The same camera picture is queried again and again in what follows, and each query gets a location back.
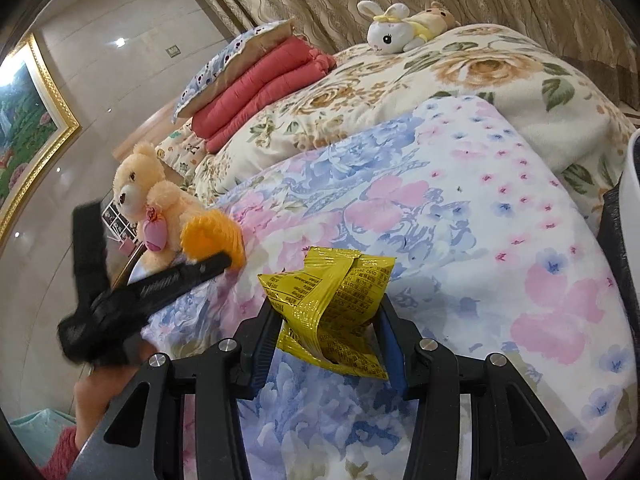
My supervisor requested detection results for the cream rose-pattern blanket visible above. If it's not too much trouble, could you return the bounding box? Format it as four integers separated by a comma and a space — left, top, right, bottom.
156, 24, 634, 228

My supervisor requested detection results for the wooden headboard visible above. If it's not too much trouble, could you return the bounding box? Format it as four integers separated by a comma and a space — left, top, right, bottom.
112, 112, 175, 162

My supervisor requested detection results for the wall switch plate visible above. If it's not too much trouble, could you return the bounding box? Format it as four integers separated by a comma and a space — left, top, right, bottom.
166, 46, 181, 58

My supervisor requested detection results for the white round trash bin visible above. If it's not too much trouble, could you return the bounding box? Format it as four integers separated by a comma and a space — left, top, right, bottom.
618, 130, 640, 223

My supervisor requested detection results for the black trash bin liner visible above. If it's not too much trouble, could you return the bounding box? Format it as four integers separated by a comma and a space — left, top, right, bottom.
596, 186, 640, 356

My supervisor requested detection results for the white rabbit plush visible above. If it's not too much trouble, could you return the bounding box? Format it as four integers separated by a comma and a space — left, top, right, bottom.
357, 0, 414, 54

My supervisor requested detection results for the blue-patterned pillow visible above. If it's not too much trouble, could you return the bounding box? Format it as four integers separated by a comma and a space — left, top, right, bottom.
171, 18, 294, 124

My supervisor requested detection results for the tan bear plush lying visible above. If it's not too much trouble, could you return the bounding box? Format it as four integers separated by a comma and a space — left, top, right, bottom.
404, 1, 460, 42

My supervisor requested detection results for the peach teddy bear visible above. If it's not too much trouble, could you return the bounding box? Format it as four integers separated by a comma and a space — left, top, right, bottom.
113, 142, 205, 273

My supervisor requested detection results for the yellow snack packet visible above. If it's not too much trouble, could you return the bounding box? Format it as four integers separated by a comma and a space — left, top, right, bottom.
258, 247, 395, 380

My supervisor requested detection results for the wooden nightstand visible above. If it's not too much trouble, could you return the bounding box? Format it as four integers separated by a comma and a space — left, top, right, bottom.
111, 245, 146, 288

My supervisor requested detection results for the folded red blanket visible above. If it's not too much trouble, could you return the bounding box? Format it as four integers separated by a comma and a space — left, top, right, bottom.
191, 36, 336, 154

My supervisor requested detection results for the person's left hand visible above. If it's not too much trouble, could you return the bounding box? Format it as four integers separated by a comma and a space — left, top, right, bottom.
74, 365, 140, 451

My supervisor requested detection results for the gold-framed landscape painting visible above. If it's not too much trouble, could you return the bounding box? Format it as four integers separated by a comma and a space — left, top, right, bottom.
1, 34, 81, 240

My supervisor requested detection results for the small pink card stand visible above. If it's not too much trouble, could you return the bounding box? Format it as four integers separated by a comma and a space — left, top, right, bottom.
118, 237, 137, 257

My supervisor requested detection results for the photo collage frame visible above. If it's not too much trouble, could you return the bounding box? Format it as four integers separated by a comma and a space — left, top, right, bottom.
102, 200, 137, 240

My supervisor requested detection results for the pastel floral quilt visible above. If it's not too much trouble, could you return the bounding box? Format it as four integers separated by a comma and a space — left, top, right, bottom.
144, 96, 638, 479

